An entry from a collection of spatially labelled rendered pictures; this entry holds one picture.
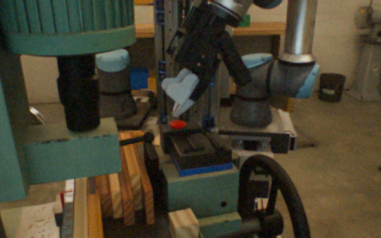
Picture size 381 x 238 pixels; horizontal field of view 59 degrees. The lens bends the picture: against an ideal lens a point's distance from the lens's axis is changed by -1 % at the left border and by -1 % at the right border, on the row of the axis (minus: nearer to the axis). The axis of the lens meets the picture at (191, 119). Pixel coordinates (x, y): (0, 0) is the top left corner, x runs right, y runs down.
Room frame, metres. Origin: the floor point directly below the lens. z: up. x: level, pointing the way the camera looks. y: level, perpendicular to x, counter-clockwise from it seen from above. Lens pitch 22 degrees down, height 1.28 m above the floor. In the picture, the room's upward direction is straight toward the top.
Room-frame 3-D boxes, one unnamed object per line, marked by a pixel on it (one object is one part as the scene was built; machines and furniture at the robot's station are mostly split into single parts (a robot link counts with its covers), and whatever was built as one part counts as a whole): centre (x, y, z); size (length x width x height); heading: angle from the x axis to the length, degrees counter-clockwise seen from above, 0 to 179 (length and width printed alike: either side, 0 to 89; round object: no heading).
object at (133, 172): (0.59, 0.12, 0.94); 0.17 x 0.02 x 0.07; 16
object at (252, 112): (1.14, -0.21, 0.87); 0.15 x 0.15 x 0.10
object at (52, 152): (0.48, 0.19, 1.03); 0.14 x 0.07 x 0.09; 106
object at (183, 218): (0.44, 0.01, 0.92); 0.04 x 0.04 x 0.03; 20
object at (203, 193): (0.59, 0.00, 0.92); 0.15 x 0.13 x 0.09; 16
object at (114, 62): (1.20, 0.28, 0.98); 0.13 x 0.12 x 0.14; 7
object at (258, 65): (1.13, -0.22, 0.98); 0.13 x 0.12 x 0.14; 62
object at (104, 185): (0.57, 0.17, 0.93); 0.18 x 0.02 x 0.05; 16
